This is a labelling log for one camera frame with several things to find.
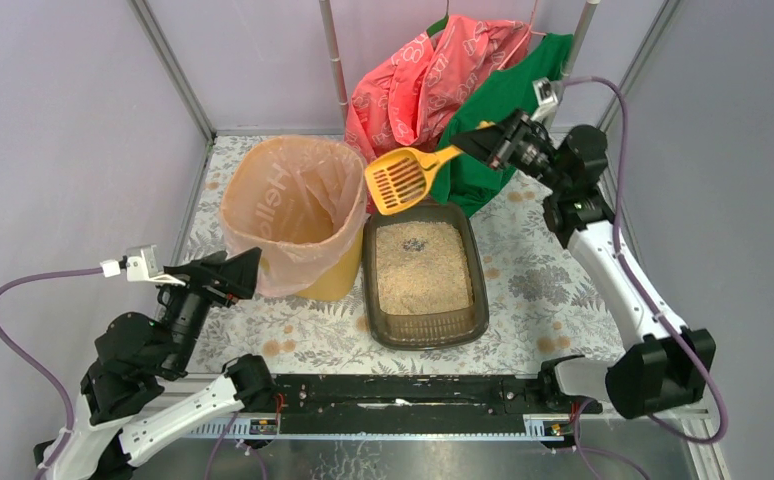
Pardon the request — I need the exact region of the yellow ribbed trash bin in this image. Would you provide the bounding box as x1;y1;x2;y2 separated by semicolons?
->
218;135;368;303

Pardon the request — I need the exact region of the yellow litter scoop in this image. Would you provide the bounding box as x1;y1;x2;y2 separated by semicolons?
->
364;145;463;216

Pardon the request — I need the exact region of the grey translucent litter box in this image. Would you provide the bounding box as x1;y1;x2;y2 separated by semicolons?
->
362;201;489;350

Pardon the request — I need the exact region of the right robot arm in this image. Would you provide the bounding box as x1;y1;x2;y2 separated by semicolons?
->
449;110;716;419

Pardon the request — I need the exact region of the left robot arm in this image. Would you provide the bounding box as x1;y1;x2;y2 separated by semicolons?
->
34;245;281;479

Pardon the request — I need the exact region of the beige cat litter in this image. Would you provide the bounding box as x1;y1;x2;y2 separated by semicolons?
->
376;221;472;315

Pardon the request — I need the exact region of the green t-shirt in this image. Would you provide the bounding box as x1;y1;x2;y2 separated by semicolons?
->
430;34;574;217

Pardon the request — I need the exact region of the pink patterned jacket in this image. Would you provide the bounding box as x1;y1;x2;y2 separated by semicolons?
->
344;14;531;162

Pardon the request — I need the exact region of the pink plastic bin liner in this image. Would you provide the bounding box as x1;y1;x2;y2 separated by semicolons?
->
218;135;368;299

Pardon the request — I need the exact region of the white clothes rack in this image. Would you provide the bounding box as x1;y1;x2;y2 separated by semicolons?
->
318;0;600;125

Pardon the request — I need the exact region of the floral table mat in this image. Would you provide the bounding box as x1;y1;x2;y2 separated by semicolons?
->
155;133;633;377

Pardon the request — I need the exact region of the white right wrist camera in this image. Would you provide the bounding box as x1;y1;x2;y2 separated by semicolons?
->
530;78;561;125

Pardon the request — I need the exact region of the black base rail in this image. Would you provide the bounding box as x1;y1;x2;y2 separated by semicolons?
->
211;352;604;439

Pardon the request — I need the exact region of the white slotted cable duct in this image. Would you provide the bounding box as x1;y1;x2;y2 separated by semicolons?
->
136;413;582;442

